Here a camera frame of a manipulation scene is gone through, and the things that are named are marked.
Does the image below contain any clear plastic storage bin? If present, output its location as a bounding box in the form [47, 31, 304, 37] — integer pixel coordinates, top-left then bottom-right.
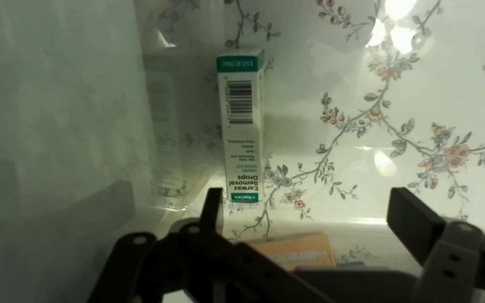
[0, 0, 485, 271]

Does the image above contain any small white green box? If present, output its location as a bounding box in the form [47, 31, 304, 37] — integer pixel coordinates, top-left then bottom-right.
[213, 49, 265, 206]

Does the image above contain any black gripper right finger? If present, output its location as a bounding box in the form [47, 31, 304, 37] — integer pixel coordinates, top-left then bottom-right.
[385, 186, 451, 266]

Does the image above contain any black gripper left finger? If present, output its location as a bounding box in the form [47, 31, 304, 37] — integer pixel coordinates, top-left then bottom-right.
[198, 187, 225, 239]

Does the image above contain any tan cardboard piece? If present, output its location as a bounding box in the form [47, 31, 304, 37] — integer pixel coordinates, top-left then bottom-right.
[245, 233, 338, 273]

